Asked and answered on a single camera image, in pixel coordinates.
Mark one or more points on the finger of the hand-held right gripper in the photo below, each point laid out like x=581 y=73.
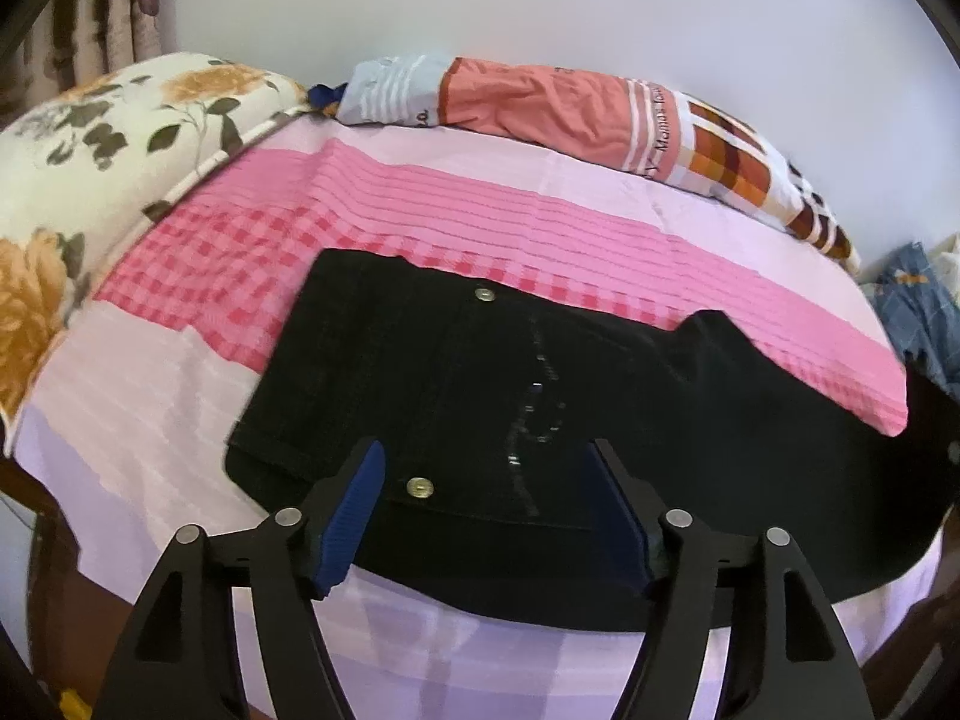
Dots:
x=937 y=420

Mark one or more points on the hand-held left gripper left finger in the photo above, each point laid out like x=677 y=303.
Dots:
x=352 y=510

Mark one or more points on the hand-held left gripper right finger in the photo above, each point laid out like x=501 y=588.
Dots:
x=619 y=517

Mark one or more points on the black pants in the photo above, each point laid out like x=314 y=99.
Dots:
x=465 y=390

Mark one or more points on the blue checked cloth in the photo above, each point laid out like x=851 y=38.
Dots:
x=911 y=300

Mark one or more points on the white floral cloth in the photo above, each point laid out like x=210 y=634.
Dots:
x=949 y=251

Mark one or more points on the pink checked bed sheet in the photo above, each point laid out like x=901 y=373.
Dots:
x=487 y=202

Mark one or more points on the yellow object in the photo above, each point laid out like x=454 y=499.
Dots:
x=73 y=703

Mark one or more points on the dark blue object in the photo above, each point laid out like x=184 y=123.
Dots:
x=324 y=96

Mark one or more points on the orange plaid pillow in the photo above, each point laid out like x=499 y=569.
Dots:
x=562 y=105

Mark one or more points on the cream floral pillow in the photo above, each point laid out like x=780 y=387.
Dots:
x=112 y=135

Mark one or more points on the patterned curtain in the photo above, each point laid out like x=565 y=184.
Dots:
x=97 y=15

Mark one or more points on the wooden bed frame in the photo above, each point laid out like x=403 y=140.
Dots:
x=52 y=577

